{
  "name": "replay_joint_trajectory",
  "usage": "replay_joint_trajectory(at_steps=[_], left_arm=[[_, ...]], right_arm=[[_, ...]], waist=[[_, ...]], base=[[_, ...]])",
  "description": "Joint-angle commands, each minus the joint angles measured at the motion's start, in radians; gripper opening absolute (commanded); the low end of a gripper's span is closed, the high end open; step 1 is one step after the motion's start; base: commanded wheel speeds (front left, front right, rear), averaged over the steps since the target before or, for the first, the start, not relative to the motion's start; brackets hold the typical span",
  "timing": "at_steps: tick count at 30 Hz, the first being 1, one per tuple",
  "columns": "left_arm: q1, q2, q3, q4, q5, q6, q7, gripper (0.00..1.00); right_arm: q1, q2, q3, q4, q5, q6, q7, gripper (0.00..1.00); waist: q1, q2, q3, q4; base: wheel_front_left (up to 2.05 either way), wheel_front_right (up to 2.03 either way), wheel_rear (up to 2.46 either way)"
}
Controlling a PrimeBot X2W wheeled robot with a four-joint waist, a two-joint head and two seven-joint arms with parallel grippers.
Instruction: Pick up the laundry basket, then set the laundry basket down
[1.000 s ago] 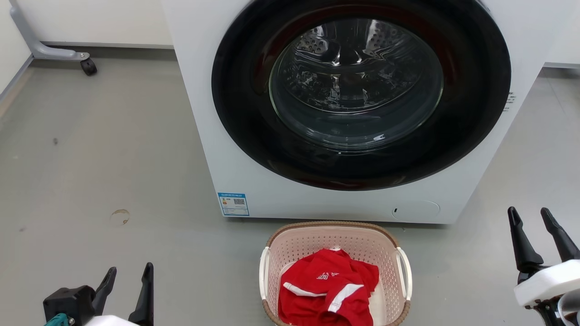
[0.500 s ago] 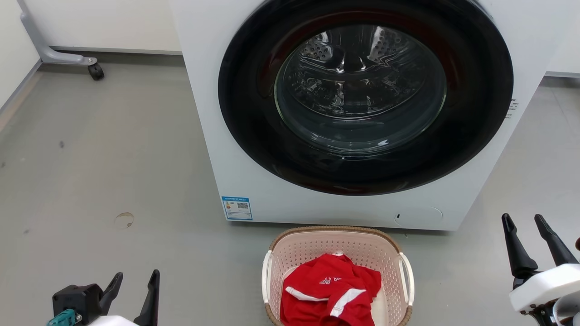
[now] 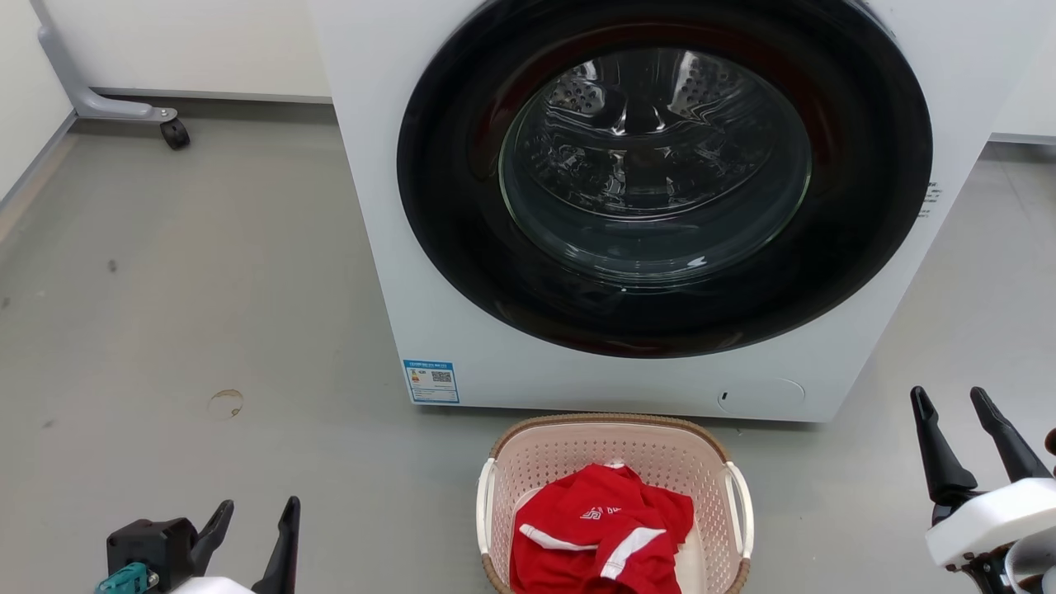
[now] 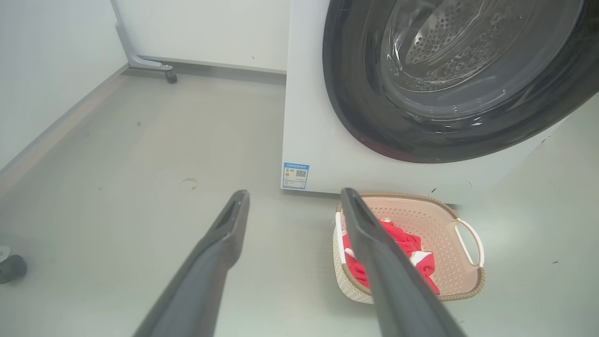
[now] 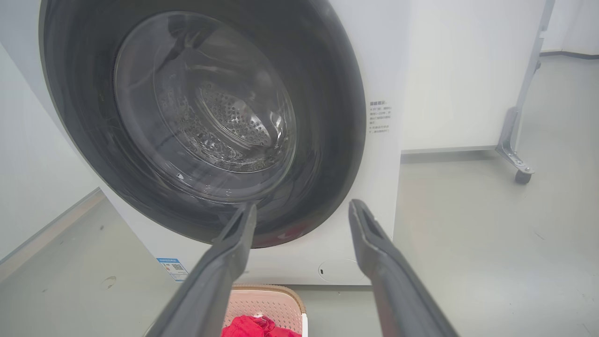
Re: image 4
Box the blue white energy label sticker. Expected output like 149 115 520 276
282 162 310 190

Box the white front-load washing machine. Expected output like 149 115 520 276
280 0 599 207

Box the red white sports garment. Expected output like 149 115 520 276
342 219 441 296

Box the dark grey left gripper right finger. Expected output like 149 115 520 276
340 188 469 337

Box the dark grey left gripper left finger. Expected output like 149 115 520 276
132 189 250 337

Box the grey frame leg with caster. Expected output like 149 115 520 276
110 0 179 84

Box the black caster wheel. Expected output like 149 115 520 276
0 245 28 285

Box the beige perforated laundry basket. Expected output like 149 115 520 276
332 192 486 305

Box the round black washing machine door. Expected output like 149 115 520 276
321 0 599 164

